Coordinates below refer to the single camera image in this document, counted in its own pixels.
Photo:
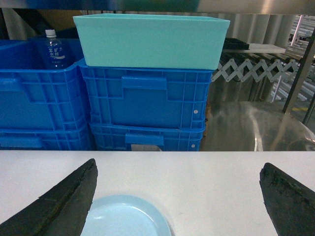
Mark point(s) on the blue crate upper middle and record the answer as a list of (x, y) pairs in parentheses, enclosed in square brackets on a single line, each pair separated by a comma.
[(147, 97)]

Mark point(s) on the blue crate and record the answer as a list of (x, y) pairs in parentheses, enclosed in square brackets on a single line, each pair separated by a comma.
[(122, 137), (33, 95), (147, 97), (79, 139)]

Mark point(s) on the blue crate lower middle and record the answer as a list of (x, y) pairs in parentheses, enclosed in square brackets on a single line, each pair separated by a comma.
[(122, 137)]

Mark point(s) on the teal plastic bin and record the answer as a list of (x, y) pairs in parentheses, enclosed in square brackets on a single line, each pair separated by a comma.
[(151, 41)]

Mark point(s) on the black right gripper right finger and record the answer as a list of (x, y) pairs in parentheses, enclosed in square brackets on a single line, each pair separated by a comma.
[(289, 204)]

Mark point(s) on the expandable roller conveyor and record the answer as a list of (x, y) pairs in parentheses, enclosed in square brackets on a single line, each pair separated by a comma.
[(256, 72)]

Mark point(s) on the clear water bottle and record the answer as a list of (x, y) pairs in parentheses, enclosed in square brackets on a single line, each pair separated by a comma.
[(54, 54)]

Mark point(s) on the blue crate lower left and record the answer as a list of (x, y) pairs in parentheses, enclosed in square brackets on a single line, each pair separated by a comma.
[(79, 139)]

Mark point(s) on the light blue round plate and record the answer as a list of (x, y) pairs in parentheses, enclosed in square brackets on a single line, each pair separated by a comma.
[(124, 215)]

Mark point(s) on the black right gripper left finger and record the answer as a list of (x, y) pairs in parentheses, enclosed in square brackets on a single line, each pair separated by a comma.
[(61, 211)]

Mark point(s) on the blue crate upper left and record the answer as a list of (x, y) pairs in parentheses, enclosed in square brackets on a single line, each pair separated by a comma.
[(33, 95)]

